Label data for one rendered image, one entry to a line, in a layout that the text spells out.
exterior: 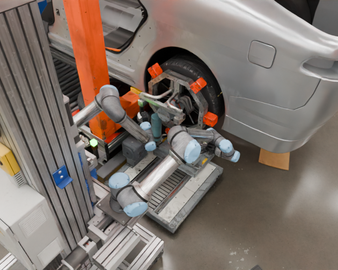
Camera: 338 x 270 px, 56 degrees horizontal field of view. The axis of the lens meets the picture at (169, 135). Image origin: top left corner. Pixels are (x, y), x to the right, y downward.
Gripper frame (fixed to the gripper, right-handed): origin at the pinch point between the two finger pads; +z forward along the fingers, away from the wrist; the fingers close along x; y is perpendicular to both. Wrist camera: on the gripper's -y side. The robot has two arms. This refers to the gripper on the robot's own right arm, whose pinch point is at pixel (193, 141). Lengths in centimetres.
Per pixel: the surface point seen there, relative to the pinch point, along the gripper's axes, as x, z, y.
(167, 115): -11.9, 30.1, 1.0
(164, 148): -2, 57, -61
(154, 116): -12, 48, -9
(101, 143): 25, 100, -27
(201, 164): -5, 23, -79
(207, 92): -39.0, 7.3, 3.6
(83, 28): -21, 66, 79
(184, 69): -46, 27, 16
